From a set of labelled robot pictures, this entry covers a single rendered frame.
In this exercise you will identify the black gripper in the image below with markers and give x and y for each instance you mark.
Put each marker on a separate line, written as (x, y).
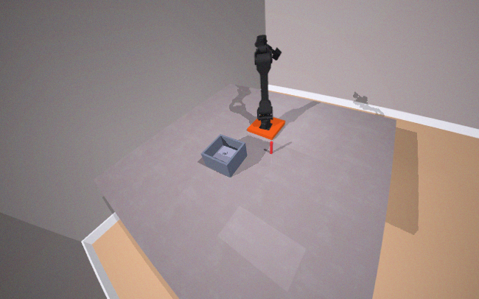
(276, 53)

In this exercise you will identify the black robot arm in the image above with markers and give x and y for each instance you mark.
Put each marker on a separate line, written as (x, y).
(263, 60)

